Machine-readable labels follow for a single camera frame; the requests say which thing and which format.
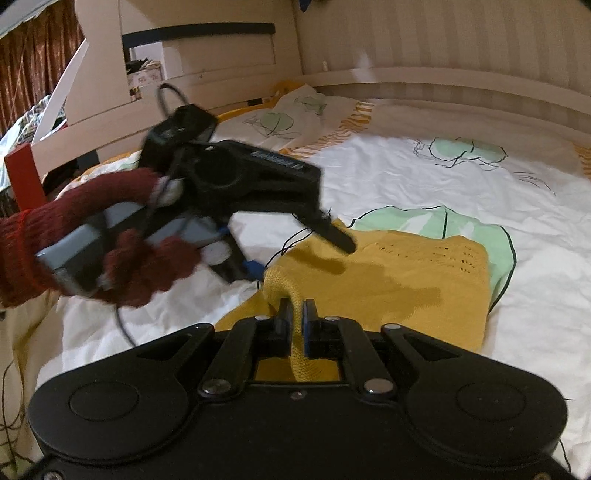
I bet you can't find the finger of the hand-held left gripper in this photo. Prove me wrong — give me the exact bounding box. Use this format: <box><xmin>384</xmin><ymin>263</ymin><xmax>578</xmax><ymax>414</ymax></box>
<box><xmin>211</xmin><ymin>230</ymin><xmax>267</xmax><ymax>284</ymax></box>
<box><xmin>294</xmin><ymin>209</ymin><xmax>357</xmax><ymax>254</ymax></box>

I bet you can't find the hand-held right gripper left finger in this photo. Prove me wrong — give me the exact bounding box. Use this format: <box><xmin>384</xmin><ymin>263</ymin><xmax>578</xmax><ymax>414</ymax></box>
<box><xmin>137</xmin><ymin>298</ymin><xmax>295</xmax><ymax>400</ymax></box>

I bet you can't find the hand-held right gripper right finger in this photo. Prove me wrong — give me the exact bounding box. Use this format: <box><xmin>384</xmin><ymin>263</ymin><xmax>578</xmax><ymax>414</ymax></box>
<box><xmin>302</xmin><ymin>298</ymin><xmax>463</xmax><ymax>400</ymax></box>

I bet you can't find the yellow knitted sweater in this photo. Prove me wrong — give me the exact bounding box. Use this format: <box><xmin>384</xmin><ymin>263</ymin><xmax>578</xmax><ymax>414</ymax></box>
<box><xmin>215</xmin><ymin>219</ymin><xmax>491</xmax><ymax>384</ymax></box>

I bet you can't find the person's left forearm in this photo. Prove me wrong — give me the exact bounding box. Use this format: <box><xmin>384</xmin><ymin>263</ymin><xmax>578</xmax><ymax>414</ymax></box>
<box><xmin>0</xmin><ymin>213</ymin><xmax>37</xmax><ymax>310</ymax></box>

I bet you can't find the person's left hand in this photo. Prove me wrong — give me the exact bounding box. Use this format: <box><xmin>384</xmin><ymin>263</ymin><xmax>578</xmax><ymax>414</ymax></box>
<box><xmin>24</xmin><ymin>167</ymin><xmax>202</xmax><ymax>309</ymax></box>

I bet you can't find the white printed bed sheet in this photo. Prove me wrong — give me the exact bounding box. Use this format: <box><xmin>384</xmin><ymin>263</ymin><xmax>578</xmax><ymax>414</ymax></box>
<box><xmin>0</xmin><ymin>83</ymin><xmax>591</xmax><ymax>480</ymax></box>

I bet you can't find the patterned storage box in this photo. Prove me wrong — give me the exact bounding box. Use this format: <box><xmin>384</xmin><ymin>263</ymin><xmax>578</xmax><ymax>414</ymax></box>
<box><xmin>126</xmin><ymin>57</ymin><xmax>165</xmax><ymax>102</ymax></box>

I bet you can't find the brown curtain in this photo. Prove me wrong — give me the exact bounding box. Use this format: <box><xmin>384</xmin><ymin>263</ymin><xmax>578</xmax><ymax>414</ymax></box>
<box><xmin>0</xmin><ymin>0</ymin><xmax>86</xmax><ymax>139</ymax></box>

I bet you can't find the black cable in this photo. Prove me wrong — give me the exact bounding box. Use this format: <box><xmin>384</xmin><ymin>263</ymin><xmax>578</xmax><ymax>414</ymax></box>
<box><xmin>113</xmin><ymin>82</ymin><xmax>191</xmax><ymax>348</ymax></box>

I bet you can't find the beige wooden bed frame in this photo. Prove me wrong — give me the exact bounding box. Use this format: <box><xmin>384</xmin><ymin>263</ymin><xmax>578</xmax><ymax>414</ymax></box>
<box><xmin>28</xmin><ymin>0</ymin><xmax>591</xmax><ymax>185</ymax></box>

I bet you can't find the red post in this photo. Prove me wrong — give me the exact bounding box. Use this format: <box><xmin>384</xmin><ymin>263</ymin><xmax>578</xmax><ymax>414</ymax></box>
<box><xmin>4</xmin><ymin>143</ymin><xmax>48</xmax><ymax>214</ymax></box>

